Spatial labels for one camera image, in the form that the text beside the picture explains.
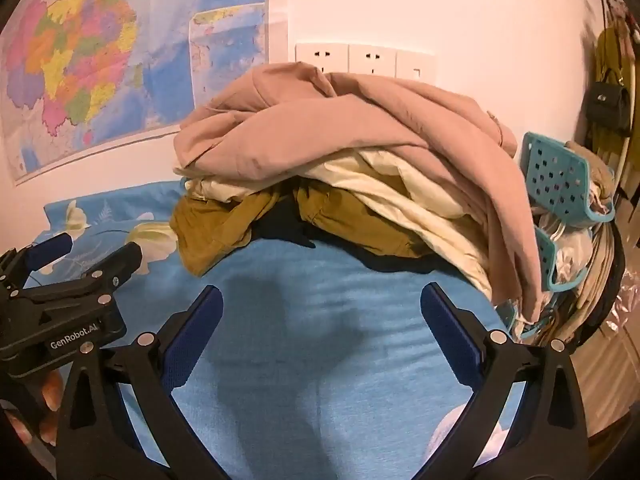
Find cream garment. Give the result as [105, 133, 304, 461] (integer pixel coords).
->
[172, 147, 501, 306]

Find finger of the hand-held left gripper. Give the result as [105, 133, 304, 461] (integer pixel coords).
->
[0, 232, 74, 291]
[20, 241, 144, 311]

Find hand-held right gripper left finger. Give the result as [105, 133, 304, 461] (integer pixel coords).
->
[55, 285, 236, 480]

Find white wall socket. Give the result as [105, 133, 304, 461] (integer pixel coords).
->
[295, 42, 349, 75]
[396, 50, 436, 84]
[348, 45, 397, 77]

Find blue floral bed sheet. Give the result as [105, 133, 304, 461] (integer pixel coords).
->
[44, 180, 528, 480]

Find pink garment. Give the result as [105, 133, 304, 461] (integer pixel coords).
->
[172, 61, 547, 323]

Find teal plastic basket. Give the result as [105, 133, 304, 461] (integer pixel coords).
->
[497, 131, 617, 337]

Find small black bag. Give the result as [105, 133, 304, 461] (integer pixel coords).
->
[585, 80, 632, 137]

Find clear plastic bag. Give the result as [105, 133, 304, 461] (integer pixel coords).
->
[600, 265, 640, 341]

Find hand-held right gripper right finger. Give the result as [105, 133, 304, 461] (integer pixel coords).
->
[420, 282, 588, 480]

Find olive hanging garment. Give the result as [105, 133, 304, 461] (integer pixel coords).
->
[594, 24, 637, 92]

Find colourful wall map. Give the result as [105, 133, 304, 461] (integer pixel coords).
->
[0, 0, 271, 188]

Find white cloth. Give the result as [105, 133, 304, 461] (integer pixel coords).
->
[422, 404, 522, 480]

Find beige cloth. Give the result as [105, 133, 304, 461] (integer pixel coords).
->
[565, 140, 617, 206]

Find person's left hand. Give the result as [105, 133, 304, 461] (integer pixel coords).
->
[10, 371, 66, 443]

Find mustard garment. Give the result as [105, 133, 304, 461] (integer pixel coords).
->
[170, 180, 451, 278]

